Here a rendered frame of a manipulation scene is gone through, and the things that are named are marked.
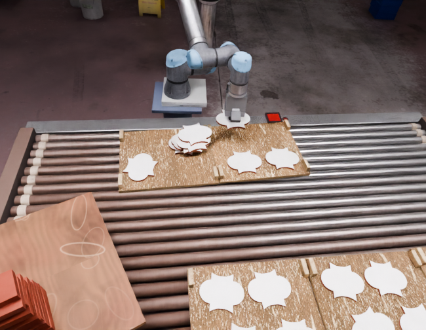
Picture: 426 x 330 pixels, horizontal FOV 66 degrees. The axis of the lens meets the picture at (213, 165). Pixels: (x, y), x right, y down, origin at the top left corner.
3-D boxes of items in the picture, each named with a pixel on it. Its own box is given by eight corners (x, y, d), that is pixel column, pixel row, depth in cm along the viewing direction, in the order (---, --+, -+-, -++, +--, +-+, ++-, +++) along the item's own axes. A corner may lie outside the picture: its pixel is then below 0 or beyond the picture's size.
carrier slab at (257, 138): (206, 129, 161) (206, 126, 160) (284, 124, 168) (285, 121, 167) (219, 184, 138) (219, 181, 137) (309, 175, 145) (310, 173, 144)
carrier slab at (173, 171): (120, 134, 154) (120, 131, 153) (206, 129, 161) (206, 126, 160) (118, 193, 131) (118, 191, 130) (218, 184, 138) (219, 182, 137)
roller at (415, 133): (37, 146, 151) (33, 139, 148) (418, 133, 177) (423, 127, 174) (35, 154, 148) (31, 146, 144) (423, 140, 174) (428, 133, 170)
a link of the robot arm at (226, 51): (211, 41, 132) (219, 55, 125) (236, 39, 135) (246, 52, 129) (210, 59, 138) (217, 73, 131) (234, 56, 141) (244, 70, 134)
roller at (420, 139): (35, 154, 148) (31, 146, 144) (423, 140, 174) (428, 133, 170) (32, 162, 145) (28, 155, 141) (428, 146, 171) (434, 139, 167)
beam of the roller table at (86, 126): (31, 130, 161) (27, 120, 157) (413, 119, 189) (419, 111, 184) (27, 142, 155) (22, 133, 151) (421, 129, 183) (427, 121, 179)
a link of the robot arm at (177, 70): (164, 71, 179) (163, 48, 169) (187, 69, 182) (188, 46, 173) (168, 83, 171) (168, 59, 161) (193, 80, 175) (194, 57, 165)
